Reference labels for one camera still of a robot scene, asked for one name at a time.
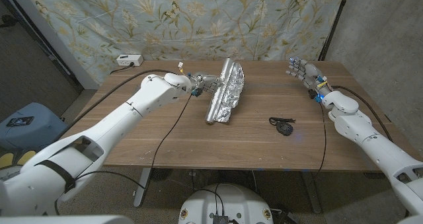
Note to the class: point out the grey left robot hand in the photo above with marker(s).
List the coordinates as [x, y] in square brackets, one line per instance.
[205, 83]

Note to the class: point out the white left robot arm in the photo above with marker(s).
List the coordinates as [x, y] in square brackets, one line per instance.
[115, 125]

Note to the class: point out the grey metal table leg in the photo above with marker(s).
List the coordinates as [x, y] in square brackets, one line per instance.
[142, 187]
[312, 194]

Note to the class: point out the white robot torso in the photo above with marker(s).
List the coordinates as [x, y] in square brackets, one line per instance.
[228, 201]

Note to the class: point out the black shoe yellow insole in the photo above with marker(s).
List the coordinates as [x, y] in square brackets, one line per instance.
[6, 159]
[26, 156]

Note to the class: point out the floral printed backdrop cloth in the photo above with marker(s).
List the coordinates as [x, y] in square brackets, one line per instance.
[198, 22]

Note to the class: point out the black backdrop stand pole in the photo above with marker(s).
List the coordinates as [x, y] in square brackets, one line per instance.
[333, 25]

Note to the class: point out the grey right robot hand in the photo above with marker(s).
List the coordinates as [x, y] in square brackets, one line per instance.
[309, 73]

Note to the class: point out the white wall trim post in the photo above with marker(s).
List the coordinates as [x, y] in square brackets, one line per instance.
[49, 35]

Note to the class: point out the white power outlet box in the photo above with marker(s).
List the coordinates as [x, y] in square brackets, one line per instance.
[129, 59]

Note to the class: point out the grey sneaker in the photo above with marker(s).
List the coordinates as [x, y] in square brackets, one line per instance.
[8, 174]

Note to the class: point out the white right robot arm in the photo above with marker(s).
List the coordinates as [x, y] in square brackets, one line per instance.
[370, 138]

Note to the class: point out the blue grey plastic bin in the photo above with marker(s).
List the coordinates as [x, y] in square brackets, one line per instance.
[36, 131]

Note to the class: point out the aluminum foil roll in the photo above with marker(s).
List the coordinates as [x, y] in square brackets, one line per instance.
[228, 92]

